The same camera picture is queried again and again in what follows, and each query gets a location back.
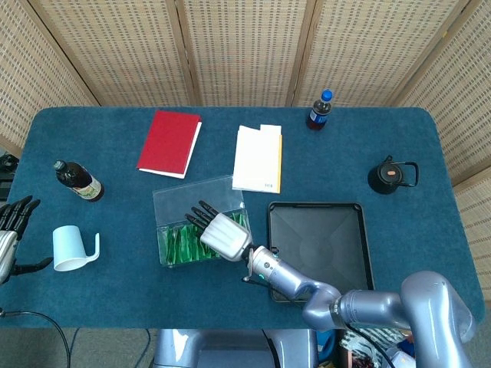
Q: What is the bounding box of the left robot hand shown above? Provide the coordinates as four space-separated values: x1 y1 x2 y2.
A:
0 195 54 284

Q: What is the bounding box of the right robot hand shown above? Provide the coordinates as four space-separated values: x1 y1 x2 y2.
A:
184 199 254 264

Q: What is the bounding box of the transparent plastic box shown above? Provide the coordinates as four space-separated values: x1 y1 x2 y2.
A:
152 175 252 269

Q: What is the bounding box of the row of green tea packets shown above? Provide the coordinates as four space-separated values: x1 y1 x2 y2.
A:
157 212 250 266

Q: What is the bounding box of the black plastic tray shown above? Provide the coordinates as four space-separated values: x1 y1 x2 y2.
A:
267 202 376 304

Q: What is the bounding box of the brown sauce bottle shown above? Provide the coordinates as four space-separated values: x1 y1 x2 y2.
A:
53 159 105 203

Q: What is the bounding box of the white plastic mug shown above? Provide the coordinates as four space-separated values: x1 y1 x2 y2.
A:
52 225 101 272

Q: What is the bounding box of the black device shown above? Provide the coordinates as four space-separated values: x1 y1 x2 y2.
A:
0 152 18 201

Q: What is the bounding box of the white paper pad yellow edge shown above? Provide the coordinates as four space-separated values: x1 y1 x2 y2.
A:
231 123 284 195

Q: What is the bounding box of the red notebook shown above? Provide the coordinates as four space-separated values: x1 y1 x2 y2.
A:
136 110 203 179

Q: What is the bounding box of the grey robot torso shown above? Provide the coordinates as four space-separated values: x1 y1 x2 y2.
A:
153 328 319 368

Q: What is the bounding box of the blue tablecloth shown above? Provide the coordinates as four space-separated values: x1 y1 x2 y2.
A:
0 106 485 330

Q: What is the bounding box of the cola bottle blue cap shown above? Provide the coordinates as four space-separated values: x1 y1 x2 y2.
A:
305 89 334 132

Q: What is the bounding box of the black teapot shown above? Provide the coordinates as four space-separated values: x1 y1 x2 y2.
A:
367 154 420 196

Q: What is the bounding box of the woven folding screen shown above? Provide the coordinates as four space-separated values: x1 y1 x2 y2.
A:
0 0 491 296

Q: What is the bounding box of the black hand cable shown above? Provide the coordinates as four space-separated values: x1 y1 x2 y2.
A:
241 248 308 304

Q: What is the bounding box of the thin black cable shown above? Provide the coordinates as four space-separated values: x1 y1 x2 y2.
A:
0 308 74 368

